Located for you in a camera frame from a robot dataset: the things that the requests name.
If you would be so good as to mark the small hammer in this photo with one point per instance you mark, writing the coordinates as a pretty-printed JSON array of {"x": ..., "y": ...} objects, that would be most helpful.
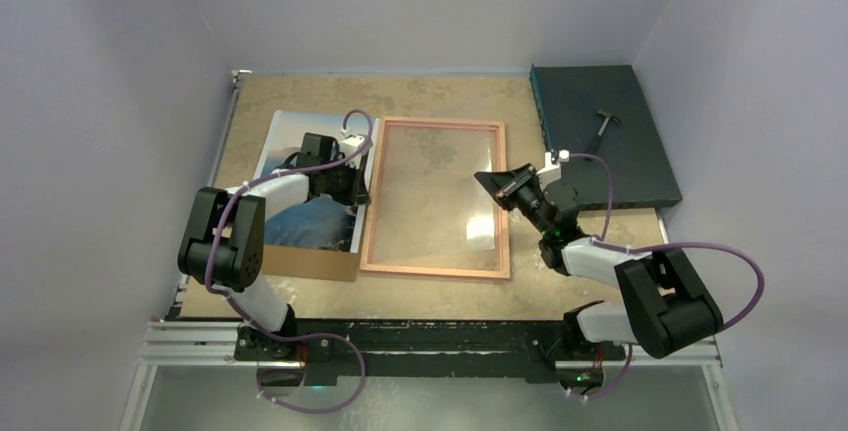
[{"x": 607, "y": 119}]

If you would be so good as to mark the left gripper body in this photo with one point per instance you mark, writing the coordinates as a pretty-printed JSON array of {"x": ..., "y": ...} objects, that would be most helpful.
[{"x": 342, "y": 183}]

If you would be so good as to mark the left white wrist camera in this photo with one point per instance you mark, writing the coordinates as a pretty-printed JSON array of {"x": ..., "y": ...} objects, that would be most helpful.
[{"x": 354, "y": 148}]

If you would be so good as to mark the brown cardboard backing board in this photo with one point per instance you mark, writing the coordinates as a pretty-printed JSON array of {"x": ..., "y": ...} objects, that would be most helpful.
[{"x": 319, "y": 264}]

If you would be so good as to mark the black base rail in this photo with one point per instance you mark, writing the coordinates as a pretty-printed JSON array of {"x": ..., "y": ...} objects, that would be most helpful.
[{"x": 534, "y": 351}]

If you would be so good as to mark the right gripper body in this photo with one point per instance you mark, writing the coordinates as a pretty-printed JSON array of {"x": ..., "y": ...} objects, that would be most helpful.
[{"x": 525, "y": 198}]

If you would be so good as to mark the seascape photo print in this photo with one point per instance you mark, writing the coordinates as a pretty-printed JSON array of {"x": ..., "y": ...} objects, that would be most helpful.
[{"x": 294, "y": 219}]

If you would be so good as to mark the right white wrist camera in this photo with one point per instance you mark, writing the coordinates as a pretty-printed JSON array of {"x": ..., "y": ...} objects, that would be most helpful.
[{"x": 551, "y": 171}]

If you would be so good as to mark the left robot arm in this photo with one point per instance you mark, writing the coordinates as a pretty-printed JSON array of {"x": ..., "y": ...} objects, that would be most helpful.
[{"x": 223, "y": 243}]

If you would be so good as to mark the pink picture frame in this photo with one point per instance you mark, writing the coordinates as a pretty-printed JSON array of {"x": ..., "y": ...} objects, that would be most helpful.
[{"x": 428, "y": 215}]

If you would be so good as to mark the dark blue box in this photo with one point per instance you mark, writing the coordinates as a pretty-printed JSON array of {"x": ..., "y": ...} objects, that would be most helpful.
[{"x": 567, "y": 99}]

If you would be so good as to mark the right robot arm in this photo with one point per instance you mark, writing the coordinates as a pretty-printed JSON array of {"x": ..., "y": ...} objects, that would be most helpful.
[{"x": 665, "y": 305}]

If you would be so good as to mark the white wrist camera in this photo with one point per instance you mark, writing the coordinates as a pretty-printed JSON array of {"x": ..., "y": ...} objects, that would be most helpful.
[
  {"x": 551, "y": 171},
  {"x": 354, "y": 148}
]

